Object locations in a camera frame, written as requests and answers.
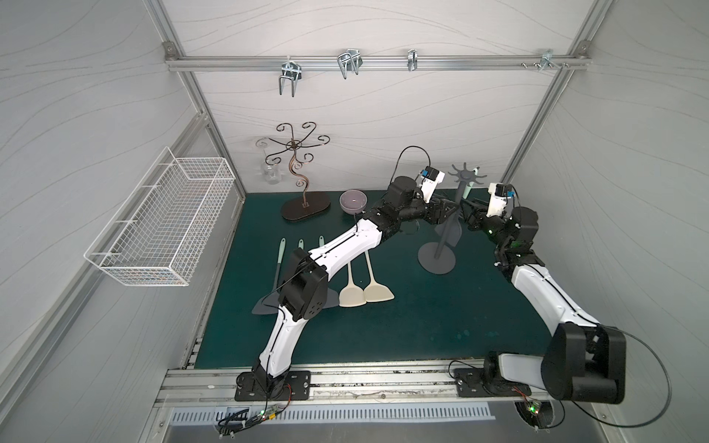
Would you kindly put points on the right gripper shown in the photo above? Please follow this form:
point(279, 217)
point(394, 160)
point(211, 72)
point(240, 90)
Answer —
point(479, 216)

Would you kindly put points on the aluminium front rail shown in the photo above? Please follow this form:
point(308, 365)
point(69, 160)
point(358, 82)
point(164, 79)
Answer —
point(370, 382)

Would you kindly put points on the small metal hook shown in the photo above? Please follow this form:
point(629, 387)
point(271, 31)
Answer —
point(412, 60)

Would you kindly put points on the metal double hook middle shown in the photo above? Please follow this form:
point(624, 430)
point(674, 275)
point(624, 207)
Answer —
point(350, 61)

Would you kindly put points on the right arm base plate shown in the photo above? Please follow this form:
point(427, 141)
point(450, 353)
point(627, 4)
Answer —
point(472, 382)

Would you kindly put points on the white vent strip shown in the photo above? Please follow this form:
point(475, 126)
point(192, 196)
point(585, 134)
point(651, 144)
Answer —
point(301, 414)

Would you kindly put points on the white wire basket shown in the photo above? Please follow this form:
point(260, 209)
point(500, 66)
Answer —
point(157, 236)

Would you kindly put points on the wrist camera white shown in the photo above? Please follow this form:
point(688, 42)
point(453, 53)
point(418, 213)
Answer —
point(431, 178)
point(500, 196)

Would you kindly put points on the green table mat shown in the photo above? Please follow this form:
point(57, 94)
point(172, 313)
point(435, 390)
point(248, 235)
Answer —
point(468, 312)

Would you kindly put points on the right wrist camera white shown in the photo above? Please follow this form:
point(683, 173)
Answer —
point(500, 196)

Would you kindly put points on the aluminium top rail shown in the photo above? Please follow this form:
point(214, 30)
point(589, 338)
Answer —
point(383, 63)

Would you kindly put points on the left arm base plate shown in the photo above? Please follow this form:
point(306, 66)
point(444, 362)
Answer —
point(293, 385)

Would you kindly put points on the aluminium rail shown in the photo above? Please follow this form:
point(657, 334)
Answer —
point(370, 382)
point(383, 63)

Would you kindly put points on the brown wire mug tree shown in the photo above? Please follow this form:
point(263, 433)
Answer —
point(308, 204)

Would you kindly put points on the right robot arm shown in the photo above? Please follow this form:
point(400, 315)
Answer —
point(585, 361)

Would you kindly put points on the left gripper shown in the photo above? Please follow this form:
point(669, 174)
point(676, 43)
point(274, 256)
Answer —
point(438, 209)

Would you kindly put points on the metal double hook left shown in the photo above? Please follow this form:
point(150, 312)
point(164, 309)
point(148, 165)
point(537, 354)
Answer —
point(291, 74)

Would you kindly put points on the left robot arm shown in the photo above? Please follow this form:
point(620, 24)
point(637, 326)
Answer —
point(303, 292)

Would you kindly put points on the metal bracket hook right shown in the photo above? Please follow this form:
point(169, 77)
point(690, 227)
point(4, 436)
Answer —
point(547, 61)

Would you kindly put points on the grey utensil rack stand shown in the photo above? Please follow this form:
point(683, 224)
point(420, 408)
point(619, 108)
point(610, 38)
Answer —
point(441, 260)

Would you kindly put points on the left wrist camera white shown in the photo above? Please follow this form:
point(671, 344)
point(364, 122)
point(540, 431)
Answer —
point(431, 178)

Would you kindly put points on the cream spatula green handle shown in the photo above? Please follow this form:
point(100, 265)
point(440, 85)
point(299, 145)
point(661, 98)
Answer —
point(376, 292)

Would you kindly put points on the pink bowl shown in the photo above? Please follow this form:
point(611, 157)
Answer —
point(353, 201)

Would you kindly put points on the cream spatula grey handle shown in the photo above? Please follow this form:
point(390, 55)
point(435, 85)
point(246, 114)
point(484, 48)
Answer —
point(351, 296)

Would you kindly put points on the metal double hook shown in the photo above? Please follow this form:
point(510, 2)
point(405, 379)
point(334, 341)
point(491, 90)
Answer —
point(291, 74)
point(350, 61)

